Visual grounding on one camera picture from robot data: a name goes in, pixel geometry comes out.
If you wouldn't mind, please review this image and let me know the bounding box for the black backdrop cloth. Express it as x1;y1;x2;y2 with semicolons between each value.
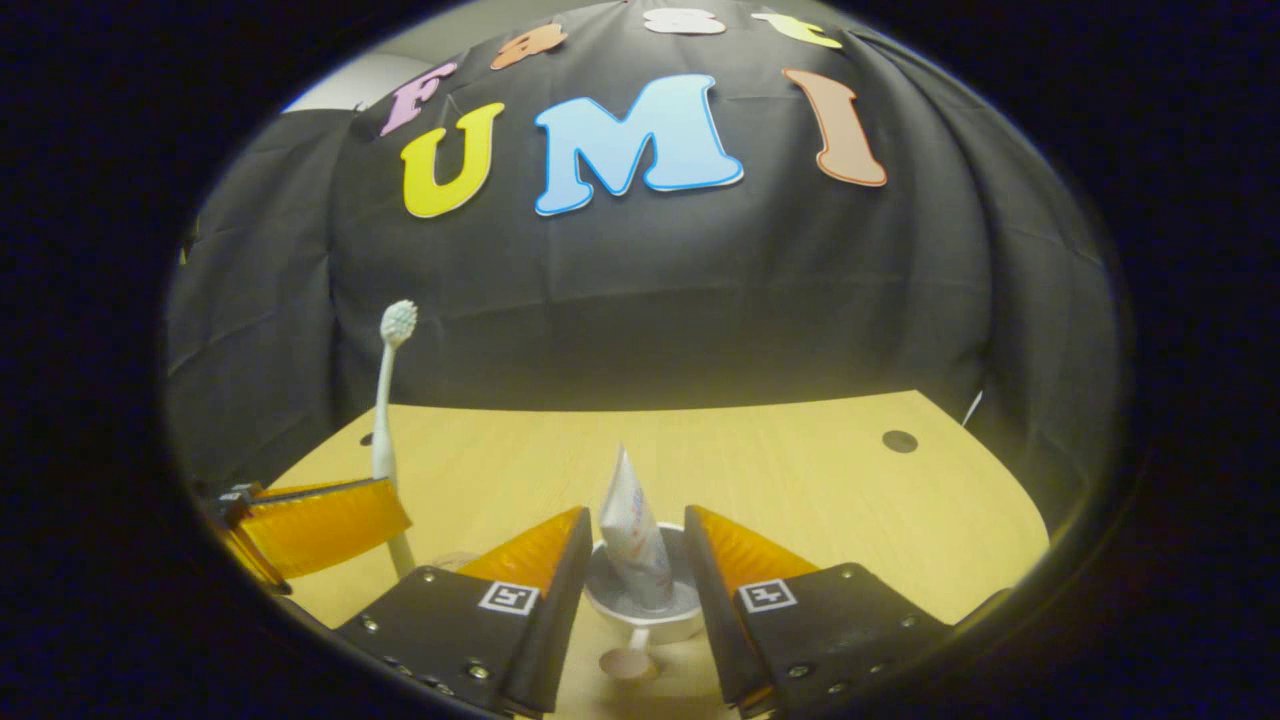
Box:
165;0;1121;521

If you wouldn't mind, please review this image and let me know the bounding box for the white toothbrush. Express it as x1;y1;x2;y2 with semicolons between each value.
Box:
371;300;419;579

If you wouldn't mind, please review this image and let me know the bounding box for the white toothpaste tube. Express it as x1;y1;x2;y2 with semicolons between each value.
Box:
598;445;676;613

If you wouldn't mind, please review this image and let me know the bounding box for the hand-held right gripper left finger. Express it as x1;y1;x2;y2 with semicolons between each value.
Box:
335;506;594;716

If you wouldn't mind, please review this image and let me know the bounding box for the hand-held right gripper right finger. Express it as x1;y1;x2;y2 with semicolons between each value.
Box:
685;505;951;716

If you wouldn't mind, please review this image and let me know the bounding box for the white cup with wooden handle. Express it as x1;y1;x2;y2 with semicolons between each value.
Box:
583;522;706;683

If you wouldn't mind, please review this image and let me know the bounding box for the wooden desktop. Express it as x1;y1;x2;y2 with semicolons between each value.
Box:
265;390;1051;720

